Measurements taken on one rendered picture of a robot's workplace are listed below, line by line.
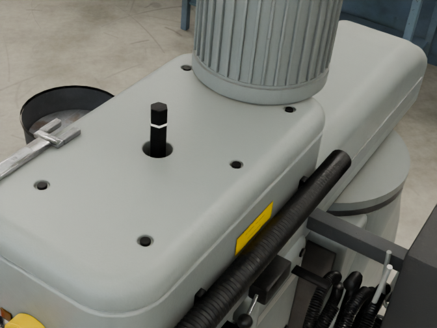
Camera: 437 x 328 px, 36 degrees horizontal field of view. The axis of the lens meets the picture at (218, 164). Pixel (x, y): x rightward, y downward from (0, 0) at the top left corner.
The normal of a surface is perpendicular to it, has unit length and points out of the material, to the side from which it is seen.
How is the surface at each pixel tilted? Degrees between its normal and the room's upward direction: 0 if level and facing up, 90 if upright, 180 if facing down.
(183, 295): 90
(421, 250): 0
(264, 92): 90
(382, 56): 0
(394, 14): 90
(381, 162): 0
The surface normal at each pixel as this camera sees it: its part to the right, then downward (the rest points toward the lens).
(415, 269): -0.54, 0.48
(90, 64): 0.08, -0.79
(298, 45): 0.35, 0.60
